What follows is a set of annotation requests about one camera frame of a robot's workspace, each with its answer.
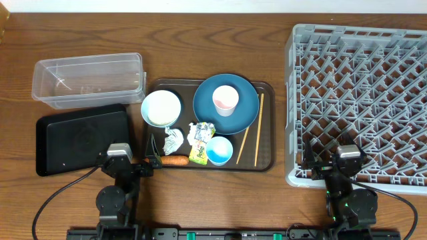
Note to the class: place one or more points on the yellow green snack wrapper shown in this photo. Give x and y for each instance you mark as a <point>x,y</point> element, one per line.
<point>198,137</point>

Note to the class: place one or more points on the small light blue cup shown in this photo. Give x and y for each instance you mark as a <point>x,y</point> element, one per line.
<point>219,150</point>

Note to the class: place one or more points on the dark brown serving tray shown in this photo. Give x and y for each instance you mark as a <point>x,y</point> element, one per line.
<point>185,90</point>

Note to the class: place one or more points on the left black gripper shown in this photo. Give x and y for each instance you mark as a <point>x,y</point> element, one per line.
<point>141,172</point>

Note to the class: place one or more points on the grey dishwasher rack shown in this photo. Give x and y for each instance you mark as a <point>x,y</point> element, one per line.
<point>367,82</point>

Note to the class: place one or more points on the light blue bowl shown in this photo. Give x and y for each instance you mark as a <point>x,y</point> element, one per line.
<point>161,108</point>

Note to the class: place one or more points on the clear plastic bin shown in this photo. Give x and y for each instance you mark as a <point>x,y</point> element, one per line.
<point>90,81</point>

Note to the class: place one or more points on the white napkin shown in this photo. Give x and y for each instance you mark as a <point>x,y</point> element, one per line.
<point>173,141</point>

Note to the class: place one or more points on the pink plastic cup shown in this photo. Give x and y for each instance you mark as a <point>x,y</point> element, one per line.
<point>225,99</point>

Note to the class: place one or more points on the large blue plate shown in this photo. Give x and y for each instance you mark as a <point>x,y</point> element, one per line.
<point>245,112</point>

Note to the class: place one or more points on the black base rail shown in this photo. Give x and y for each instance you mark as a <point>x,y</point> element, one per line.
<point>197,234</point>

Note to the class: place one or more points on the short wooden chopstick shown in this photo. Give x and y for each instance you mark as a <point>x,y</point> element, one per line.
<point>242,145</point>

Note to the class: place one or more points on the black plastic bin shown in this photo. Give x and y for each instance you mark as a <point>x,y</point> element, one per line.
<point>75,140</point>

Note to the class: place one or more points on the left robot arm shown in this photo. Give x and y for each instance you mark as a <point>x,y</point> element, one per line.
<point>117,204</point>

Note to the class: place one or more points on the orange carrot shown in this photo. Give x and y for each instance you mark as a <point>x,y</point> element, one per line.
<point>171,160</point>

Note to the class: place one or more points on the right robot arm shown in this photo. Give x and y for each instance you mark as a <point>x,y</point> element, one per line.
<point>353,210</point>

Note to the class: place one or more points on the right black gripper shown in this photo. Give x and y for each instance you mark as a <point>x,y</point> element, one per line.
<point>323,168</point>

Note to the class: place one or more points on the long wooden chopstick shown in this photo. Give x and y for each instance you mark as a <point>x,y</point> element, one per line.
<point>259,129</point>

